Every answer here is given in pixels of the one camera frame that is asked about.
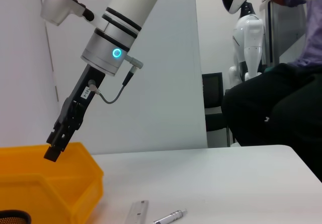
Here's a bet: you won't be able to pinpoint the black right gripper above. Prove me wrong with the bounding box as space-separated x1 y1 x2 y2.
44 64 106 162

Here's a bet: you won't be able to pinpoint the white humanoid robot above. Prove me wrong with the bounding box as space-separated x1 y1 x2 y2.
220 0 267 89

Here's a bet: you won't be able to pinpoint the grey metal cabinet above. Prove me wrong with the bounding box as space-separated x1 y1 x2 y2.
261 0 309 70

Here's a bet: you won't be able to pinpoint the person purple shirt black trousers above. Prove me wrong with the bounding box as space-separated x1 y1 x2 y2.
217 0 322 182

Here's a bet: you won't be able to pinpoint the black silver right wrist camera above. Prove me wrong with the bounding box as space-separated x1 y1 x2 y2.
40 0 95 27

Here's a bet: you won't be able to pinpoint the transparent plastic ruler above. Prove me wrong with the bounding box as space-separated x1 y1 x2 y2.
127 200 149 224

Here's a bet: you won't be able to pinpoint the clear silver pen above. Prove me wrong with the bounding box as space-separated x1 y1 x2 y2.
152 208 188 224

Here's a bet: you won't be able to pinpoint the black mesh chair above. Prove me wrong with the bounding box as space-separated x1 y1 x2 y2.
202 72 231 146

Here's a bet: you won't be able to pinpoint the yellow plastic bin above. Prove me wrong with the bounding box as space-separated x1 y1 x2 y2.
0 142 105 224

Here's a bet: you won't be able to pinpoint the black mesh pen holder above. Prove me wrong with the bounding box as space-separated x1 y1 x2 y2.
0 209 32 224

